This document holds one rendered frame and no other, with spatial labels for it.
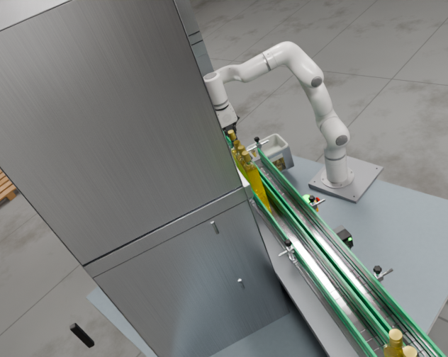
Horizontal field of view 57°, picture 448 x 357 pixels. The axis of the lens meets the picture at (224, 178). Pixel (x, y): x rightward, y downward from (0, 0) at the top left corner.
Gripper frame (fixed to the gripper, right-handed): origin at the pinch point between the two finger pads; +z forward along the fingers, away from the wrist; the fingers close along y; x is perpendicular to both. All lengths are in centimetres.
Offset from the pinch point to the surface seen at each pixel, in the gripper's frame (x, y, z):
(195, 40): 95, 19, -16
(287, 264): -65, -10, 31
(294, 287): -76, -13, 31
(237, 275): -66, -31, 20
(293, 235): -52, 0, 31
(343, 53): 260, 225, 137
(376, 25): 288, 295, 137
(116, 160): -66, -49, -51
